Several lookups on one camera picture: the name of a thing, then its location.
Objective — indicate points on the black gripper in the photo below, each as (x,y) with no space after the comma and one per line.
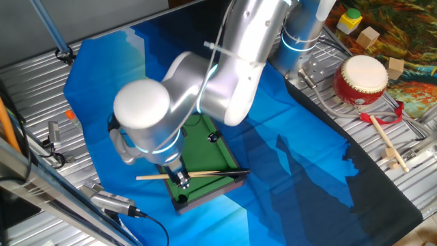
(175,169)

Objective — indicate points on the wooden pool cue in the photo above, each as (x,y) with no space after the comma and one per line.
(211,173)

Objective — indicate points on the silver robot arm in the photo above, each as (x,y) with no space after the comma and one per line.
(239,51)

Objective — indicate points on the mini green pool table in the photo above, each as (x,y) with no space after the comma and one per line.
(205,153)

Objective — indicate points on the dark blue pool ball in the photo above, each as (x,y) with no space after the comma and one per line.
(213,137)

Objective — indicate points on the blue mountain print cloth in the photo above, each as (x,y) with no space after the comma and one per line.
(290,153)

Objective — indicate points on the orange pole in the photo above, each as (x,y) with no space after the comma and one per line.
(7,126)

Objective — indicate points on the blue grey pole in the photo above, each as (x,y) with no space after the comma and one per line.
(51,29)

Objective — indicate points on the small wooden cube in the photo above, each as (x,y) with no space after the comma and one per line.
(393,165)
(388,153)

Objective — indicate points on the wooden drumstick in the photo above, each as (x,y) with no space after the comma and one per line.
(389,143)

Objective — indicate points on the yellow box green button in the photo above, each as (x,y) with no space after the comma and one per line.
(349,22)

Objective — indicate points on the large wooden cube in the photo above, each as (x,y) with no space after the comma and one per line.
(367,37)
(395,68)

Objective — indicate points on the colourful painted cloth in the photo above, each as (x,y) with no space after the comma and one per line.
(409,34)

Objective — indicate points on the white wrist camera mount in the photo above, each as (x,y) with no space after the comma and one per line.
(119,150)

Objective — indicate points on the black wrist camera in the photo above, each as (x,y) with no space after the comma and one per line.
(112,123)

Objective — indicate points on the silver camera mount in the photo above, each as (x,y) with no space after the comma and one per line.
(59,157)

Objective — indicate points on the aluminium frame bar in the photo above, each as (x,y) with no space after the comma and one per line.
(51,194)

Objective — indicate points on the silver ribbed camera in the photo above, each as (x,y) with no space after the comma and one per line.
(54,133)

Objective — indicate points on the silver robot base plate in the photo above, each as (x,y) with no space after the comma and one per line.
(315,70)

